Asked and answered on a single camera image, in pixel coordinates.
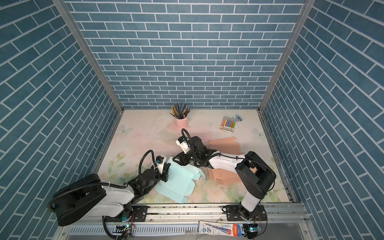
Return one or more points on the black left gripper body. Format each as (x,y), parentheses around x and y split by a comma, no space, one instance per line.
(157,179)

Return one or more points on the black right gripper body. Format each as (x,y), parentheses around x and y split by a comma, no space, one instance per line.
(196,157)

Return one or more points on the light blue paper box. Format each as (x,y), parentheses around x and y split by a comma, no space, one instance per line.
(181,181)

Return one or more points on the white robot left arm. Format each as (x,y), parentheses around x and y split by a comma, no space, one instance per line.
(90,197)

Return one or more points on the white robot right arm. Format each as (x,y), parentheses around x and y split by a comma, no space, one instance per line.
(257,177)

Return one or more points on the pink flat paper box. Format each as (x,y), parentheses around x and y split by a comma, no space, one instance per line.
(223,171)

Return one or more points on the white toothpaste style box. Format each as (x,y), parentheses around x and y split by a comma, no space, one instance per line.
(220,229)

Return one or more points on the pink metal pencil bucket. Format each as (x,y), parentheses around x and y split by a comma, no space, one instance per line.
(181,123)

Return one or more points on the pack of coloured markers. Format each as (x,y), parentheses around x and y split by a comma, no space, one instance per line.
(228,125)

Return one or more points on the bundle of coloured pencils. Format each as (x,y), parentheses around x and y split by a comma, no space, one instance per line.
(180,110)

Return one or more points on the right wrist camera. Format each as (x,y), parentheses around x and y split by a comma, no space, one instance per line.
(183,144)

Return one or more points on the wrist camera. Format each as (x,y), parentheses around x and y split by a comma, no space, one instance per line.
(160,162)
(183,144)

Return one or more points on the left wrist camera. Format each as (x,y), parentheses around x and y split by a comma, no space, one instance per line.
(160,162)

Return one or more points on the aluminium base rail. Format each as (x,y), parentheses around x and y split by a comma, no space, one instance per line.
(193,213)

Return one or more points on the right aluminium corner post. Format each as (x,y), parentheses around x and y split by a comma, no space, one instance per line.
(303,16)

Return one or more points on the aluminium corner post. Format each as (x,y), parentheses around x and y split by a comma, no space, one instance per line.
(303,16)
(77,34)

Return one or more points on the left aluminium corner post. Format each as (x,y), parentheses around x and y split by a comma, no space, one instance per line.
(77,34)

